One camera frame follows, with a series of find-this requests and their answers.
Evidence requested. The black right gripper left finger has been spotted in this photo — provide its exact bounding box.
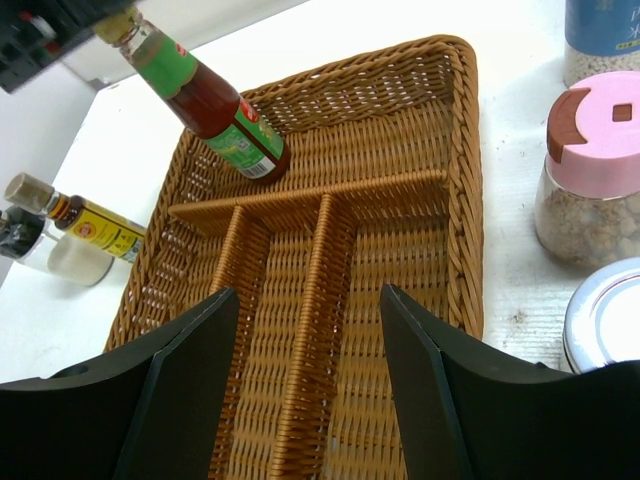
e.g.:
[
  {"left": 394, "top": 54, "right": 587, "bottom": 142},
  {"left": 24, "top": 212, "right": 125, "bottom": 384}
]
[{"left": 1, "top": 288, "right": 239, "bottom": 479}]

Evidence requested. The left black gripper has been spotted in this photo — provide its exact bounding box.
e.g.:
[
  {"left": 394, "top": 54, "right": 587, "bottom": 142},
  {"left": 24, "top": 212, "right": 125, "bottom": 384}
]
[{"left": 1, "top": 0, "right": 134, "bottom": 93}]

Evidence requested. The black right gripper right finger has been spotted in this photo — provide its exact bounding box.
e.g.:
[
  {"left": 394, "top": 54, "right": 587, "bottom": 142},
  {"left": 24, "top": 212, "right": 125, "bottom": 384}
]
[{"left": 380, "top": 284, "right": 639, "bottom": 479}]

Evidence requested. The red sauce bottle yellow cap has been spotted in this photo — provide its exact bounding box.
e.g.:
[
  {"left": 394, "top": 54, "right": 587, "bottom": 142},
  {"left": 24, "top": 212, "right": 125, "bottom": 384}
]
[{"left": 94, "top": 7, "right": 291, "bottom": 184}]

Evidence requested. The small yellow label bottle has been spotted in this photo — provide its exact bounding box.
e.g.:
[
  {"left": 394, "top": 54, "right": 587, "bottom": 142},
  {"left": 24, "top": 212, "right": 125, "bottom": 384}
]
[{"left": 4, "top": 173, "right": 146, "bottom": 263}]

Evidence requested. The white salt grinder black top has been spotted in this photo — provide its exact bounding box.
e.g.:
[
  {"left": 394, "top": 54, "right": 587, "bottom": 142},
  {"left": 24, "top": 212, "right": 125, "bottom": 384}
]
[{"left": 1, "top": 206, "right": 114, "bottom": 287}]

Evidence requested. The tall blue label spice jar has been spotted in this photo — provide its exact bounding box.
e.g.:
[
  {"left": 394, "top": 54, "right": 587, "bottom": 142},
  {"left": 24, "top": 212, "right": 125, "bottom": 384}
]
[{"left": 563, "top": 0, "right": 639, "bottom": 87}]

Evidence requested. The white lid round jar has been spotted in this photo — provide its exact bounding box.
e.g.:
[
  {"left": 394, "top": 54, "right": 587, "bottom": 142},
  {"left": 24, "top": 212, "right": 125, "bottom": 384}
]
[{"left": 563, "top": 257, "right": 639, "bottom": 373}]

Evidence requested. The pink lid spice jar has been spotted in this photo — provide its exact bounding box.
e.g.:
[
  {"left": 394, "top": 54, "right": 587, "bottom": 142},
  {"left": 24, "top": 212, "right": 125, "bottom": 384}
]
[{"left": 534, "top": 71, "right": 639, "bottom": 269}]

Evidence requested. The brown wicker divided basket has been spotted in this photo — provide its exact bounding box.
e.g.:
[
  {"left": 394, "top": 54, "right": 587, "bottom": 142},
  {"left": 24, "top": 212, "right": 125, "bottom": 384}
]
[{"left": 107, "top": 35, "right": 484, "bottom": 479}]

